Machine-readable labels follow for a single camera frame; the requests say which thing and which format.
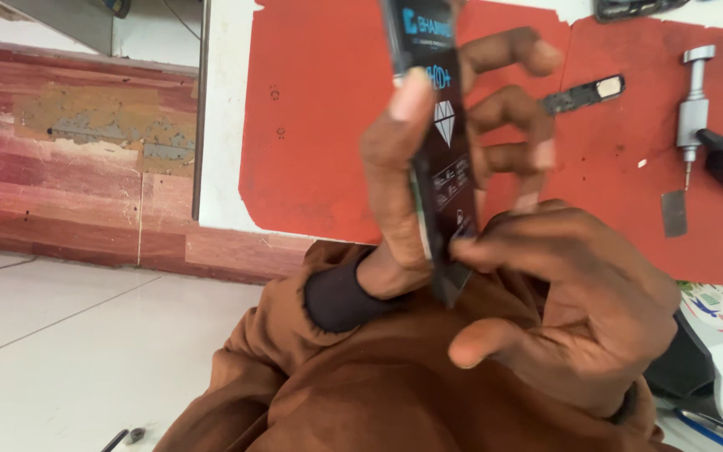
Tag blue tweezers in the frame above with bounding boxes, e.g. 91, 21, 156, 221
672, 407, 723, 452

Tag red work mat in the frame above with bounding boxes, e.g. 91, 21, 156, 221
239, 0, 723, 291

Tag person's left hand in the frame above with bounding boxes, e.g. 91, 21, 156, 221
356, 26, 564, 300

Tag silver precision screwdriver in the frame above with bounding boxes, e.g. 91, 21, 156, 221
675, 44, 718, 192

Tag small black phone speaker module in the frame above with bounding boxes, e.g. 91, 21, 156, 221
542, 74, 626, 118

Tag black slim tool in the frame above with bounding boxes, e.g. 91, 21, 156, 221
100, 429, 131, 452

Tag person's brown garment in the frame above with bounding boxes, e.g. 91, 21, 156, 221
153, 240, 685, 452

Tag person's right hand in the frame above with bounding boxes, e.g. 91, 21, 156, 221
448, 200, 682, 419

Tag thin metal pry blade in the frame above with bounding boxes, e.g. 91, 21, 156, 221
661, 188, 689, 239

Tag black pouch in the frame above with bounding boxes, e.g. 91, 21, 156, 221
643, 309, 717, 406

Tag metal table edge strip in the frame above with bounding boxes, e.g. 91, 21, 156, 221
191, 0, 213, 222

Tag black phone battery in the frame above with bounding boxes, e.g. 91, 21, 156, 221
379, 0, 483, 308

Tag dark phone frame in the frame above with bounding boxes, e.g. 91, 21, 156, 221
592, 0, 694, 24

